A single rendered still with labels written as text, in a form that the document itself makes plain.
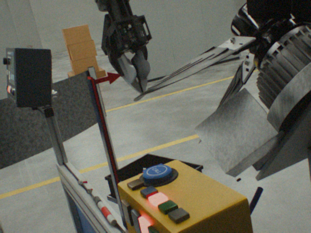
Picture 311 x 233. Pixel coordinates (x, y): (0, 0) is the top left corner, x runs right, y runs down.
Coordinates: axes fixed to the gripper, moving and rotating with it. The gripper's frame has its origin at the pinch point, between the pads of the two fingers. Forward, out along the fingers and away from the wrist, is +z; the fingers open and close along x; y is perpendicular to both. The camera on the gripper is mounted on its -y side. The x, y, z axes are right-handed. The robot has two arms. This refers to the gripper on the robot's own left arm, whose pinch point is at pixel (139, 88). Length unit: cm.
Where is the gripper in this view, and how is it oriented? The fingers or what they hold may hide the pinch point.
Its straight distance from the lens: 83.4
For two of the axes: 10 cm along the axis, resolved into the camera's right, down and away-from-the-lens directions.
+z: 3.3, 9.4, 0.0
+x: 8.7, -3.0, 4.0
